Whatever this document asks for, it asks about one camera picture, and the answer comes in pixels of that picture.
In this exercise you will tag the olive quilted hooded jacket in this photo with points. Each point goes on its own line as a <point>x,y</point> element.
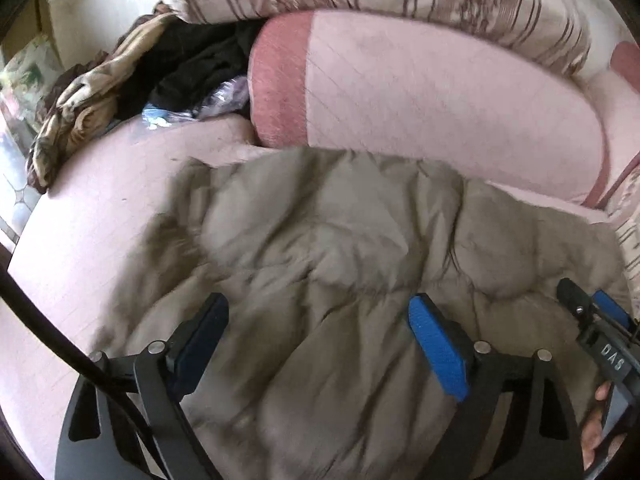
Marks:
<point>317,375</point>

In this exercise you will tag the black clothing pile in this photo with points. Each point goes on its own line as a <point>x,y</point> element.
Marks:
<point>186,64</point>

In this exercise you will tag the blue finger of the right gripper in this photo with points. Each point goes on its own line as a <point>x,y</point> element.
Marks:
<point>612,309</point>

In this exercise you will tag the floral cushion by window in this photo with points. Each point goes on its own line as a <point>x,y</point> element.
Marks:
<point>30,75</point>

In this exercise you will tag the pink maroon corner cushion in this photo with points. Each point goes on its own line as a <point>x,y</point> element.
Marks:
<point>614,96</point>

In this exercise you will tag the striped floral side cushion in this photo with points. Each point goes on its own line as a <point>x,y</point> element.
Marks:
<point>622,206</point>

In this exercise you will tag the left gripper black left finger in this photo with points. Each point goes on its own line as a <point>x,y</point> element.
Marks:
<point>166,372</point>

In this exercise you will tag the right hand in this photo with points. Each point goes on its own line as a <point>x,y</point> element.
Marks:
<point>592,430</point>

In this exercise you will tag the blue plastic bag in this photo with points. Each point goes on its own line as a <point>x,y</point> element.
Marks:
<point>231,97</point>

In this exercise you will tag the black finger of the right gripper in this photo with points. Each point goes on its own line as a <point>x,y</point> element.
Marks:
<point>575,300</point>

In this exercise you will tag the pink maroon bolster cushion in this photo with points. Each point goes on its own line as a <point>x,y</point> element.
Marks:
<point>363,82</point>

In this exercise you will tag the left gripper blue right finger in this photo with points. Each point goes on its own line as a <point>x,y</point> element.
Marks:
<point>462,375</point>

